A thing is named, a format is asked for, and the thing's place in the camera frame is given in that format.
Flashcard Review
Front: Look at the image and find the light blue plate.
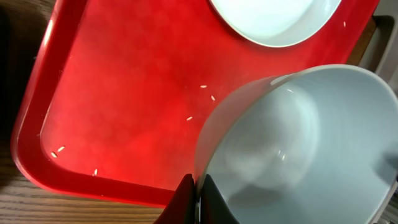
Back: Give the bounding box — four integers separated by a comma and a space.
210, 0, 341, 48

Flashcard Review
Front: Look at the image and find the red serving tray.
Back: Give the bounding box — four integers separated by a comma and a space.
11, 0, 378, 207

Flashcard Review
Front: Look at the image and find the light blue bowl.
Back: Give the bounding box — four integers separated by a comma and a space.
194, 64, 397, 223

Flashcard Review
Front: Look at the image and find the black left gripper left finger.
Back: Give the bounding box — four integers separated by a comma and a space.
154, 174, 196, 224

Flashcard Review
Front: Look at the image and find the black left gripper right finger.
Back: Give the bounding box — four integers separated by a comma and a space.
199, 174, 239, 224

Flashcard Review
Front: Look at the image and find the grey dishwasher rack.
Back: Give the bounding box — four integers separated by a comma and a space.
359, 0, 397, 88

